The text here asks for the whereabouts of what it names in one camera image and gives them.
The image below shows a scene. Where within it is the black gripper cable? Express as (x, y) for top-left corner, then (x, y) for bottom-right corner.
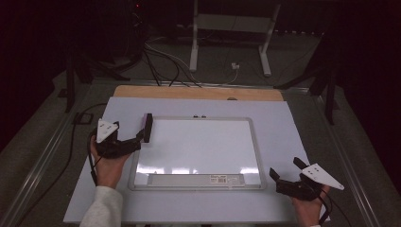
(87, 127), (103, 186)
(316, 185), (352, 227)

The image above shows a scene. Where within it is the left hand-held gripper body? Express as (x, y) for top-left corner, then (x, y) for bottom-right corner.
(94, 118), (140, 159)

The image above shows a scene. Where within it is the white floor cable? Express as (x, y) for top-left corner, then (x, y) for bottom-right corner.
(145, 42), (239, 87)

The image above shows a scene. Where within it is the metal floor rail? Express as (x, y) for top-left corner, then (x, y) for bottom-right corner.
(0, 84), (93, 227)
(313, 94), (381, 227)

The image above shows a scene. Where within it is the black square frame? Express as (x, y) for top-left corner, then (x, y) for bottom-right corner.
(73, 112), (95, 125)

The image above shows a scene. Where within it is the bundle of black floor cables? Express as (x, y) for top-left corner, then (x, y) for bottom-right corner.
(142, 46), (202, 88)

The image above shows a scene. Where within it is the person's right hand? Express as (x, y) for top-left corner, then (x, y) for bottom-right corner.
(291, 184), (331, 227)

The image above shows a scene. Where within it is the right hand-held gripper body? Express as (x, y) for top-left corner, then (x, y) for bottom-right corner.
(275, 163), (345, 202)

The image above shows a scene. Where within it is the person's left hand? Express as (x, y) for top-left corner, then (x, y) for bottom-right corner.
(90, 135), (133, 190)

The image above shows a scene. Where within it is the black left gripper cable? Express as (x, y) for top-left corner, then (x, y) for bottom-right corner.
(87, 127), (103, 186)

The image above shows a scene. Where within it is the grey metal stand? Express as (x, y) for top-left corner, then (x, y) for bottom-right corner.
(188, 0), (282, 78)

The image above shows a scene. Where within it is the dark equipment with red light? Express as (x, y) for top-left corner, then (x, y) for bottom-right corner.
(126, 0), (149, 64)

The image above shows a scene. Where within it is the large white base sheet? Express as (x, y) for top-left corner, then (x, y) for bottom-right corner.
(62, 96), (330, 225)

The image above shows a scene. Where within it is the black stand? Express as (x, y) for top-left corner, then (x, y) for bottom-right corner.
(57, 50), (131, 114)
(273, 27), (341, 126)

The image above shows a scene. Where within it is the purple and black whiteboard eraser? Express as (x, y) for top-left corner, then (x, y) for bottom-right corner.
(142, 113), (154, 144)

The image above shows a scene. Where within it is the silver-framed whiteboard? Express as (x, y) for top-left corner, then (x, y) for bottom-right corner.
(127, 116), (268, 192)

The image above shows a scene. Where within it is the black floor cable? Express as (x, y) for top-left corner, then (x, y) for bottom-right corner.
(15, 102), (109, 227)

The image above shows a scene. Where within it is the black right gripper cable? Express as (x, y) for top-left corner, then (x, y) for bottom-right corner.
(316, 185), (352, 227)

